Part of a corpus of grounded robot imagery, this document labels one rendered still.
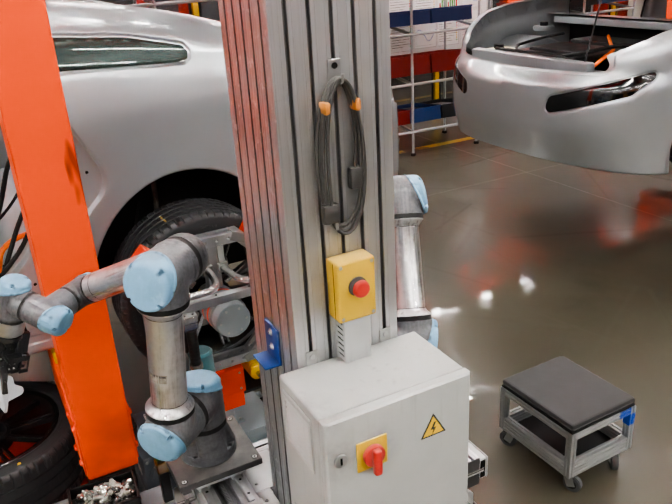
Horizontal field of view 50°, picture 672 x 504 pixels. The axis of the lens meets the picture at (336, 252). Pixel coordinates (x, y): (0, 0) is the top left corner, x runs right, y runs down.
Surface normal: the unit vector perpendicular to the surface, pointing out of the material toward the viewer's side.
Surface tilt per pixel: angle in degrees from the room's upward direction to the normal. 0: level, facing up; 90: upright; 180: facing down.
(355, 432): 90
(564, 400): 0
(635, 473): 0
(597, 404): 0
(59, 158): 90
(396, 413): 90
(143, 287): 82
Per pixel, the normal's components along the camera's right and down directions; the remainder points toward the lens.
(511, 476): -0.06, -0.92
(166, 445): -0.35, 0.50
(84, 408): 0.48, 0.32
